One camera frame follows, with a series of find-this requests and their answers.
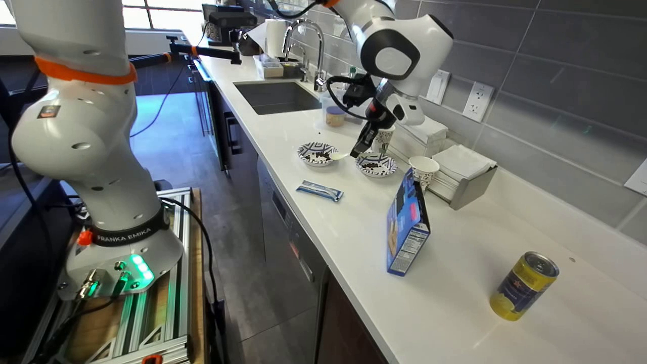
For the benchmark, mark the far white wall outlet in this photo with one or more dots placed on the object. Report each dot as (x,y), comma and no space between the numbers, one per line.
(437,85)

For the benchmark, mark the steel napkin dispenser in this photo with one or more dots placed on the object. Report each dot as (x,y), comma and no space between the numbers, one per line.
(426,139)

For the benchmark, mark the near patterned paper cup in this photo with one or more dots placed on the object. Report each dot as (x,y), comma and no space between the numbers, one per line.
(382,141)

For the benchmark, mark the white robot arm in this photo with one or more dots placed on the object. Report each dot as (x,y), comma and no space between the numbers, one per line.
(79,130)

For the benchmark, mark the white plastic spoon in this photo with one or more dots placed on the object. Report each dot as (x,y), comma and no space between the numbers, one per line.
(338,156)

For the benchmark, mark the blue wrapped snack bar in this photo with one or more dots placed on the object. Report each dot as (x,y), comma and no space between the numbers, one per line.
(320,190)

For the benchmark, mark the patterned paper cup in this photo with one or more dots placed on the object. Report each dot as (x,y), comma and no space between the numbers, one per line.
(423,169)
(382,141)

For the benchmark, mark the kitchen sink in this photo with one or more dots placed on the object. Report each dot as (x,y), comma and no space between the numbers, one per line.
(278,98)

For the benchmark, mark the yellow tin can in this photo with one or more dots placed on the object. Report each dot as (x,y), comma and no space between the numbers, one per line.
(522,285)

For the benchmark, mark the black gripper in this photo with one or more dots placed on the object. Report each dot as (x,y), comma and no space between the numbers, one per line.
(379,119)

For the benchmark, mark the chrome faucet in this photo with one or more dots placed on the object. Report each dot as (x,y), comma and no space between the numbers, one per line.
(310,39)

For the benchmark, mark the blue patterned paper bowl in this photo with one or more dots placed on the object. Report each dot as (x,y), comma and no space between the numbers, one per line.
(376,167)
(316,154)

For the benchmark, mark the blue snack box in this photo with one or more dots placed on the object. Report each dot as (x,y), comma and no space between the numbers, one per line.
(407,226)

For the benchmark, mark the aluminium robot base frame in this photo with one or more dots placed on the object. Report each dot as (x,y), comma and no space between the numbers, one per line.
(124,310)

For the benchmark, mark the far patterned paper cup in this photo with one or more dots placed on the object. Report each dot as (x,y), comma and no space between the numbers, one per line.
(423,169)

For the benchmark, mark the near white wall outlet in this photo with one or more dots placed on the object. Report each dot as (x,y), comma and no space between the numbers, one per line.
(477,102)

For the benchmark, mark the white wall outlet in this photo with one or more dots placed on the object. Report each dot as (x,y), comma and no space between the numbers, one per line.
(437,85)
(638,181)
(477,102)

